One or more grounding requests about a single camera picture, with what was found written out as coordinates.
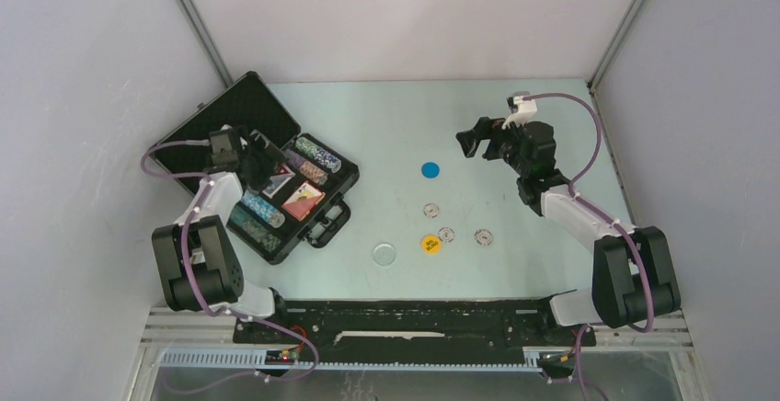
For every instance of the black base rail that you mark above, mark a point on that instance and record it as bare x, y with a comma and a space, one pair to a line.
415, 332

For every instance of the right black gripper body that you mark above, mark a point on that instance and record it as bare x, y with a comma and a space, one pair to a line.
505, 143

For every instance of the blue playing card deck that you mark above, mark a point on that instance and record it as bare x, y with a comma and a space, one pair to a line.
279, 186

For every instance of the blue round chip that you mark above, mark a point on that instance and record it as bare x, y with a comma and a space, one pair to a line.
430, 170

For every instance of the purple and orange chip stack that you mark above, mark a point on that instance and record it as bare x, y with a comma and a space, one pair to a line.
307, 168

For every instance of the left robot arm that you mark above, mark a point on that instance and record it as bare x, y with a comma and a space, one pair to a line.
197, 264

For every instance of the green and blue chip stack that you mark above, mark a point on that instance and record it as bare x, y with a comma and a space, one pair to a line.
320, 154

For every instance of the light blue chip stack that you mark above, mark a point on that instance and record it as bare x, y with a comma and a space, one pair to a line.
264, 210

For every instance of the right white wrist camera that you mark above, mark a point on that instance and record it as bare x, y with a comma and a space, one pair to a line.
522, 109

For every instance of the white poker chip right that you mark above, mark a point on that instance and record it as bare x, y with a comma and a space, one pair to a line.
484, 237

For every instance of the white poker chip upper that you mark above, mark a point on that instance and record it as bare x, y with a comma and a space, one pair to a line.
431, 210

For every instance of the yellow big blind button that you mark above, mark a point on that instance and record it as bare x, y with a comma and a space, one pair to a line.
431, 244

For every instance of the teal green chip stack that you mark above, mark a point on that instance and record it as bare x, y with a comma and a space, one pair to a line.
256, 233

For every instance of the clear round dealer button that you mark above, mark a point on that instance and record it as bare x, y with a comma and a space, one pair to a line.
384, 254

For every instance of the black poker set case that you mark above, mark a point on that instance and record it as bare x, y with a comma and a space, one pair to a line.
294, 185

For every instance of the white poker chip middle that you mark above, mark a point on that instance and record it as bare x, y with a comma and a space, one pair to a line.
446, 234

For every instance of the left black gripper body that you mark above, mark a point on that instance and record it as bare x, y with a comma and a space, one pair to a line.
260, 166

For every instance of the red playing card deck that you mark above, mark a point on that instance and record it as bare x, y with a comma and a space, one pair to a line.
303, 200

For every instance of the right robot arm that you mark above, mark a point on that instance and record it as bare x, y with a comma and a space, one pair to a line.
633, 279

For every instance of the white poker chip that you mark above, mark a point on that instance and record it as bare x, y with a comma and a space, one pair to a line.
446, 234
431, 210
484, 237

